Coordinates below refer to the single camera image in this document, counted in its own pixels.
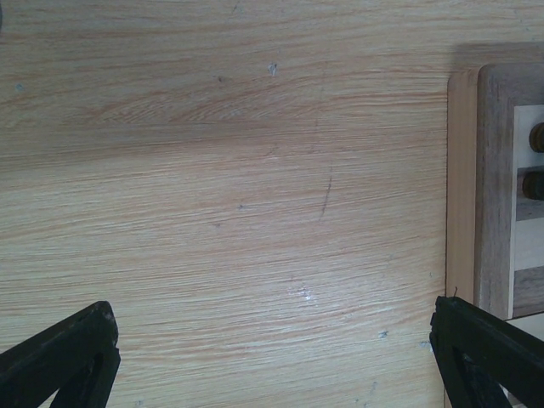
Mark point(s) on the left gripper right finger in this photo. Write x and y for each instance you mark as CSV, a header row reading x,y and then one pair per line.
x,y
481,357

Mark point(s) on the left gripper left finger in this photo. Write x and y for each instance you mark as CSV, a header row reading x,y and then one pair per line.
x,y
75,361

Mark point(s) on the wooden chess board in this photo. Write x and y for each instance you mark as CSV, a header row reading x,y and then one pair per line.
x,y
494,234

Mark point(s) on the dark chess pawn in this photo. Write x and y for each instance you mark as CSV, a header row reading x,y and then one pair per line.
x,y
533,185

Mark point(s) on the dark chess rook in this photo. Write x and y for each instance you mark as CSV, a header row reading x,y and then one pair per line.
x,y
536,138

